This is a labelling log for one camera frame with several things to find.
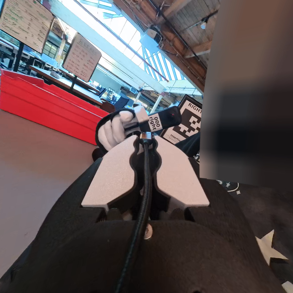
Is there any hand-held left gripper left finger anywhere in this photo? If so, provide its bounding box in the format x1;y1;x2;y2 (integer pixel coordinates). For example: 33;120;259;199
81;135;139;211

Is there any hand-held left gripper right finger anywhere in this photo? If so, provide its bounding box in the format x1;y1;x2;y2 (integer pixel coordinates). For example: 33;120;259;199
153;136;210;207

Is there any thick black braided cable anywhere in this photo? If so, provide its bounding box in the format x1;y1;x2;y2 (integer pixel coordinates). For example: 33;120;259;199
114;131;157;293

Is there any black white tag sign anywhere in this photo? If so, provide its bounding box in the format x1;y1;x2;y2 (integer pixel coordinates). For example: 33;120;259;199
160;94;203;145

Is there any white ceiling heater unit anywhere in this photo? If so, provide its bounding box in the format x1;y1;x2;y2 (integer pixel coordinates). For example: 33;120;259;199
140;26;166;49

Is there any red plastic bin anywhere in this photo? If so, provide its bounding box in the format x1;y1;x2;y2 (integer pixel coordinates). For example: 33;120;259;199
0;68;111;146

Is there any small handwritten whiteboard sign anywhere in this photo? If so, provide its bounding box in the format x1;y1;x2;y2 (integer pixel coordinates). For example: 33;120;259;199
62;32;102;83

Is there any wooden work table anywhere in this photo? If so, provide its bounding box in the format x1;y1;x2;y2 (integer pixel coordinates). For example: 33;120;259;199
29;65;103;106

